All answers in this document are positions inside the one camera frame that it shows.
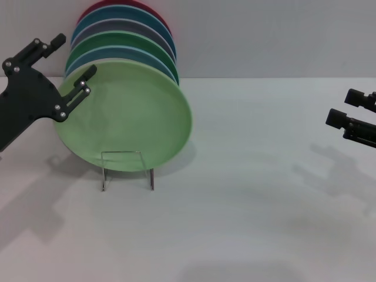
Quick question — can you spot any grey plate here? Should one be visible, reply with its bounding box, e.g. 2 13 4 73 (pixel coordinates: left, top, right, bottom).
70 19 177 64

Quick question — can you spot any maroon red plate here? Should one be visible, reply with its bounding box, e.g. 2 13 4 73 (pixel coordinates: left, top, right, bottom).
78 0 173 33

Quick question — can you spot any light blue plate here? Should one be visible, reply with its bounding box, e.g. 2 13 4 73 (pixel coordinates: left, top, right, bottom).
65 45 180 86

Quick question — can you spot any dark teal plate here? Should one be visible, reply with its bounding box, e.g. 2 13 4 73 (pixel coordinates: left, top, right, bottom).
72 6 177 59

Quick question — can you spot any light green plate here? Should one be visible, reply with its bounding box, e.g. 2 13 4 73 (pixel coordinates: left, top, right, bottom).
52 60 193 173

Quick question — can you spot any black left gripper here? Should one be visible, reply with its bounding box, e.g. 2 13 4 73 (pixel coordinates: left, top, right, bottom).
0 33 98 154

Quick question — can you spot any clear acrylic plate rack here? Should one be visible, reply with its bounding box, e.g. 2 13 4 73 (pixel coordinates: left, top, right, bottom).
100 150 155 192

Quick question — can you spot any dark green plate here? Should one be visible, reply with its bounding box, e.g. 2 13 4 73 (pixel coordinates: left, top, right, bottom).
66 30 180 80

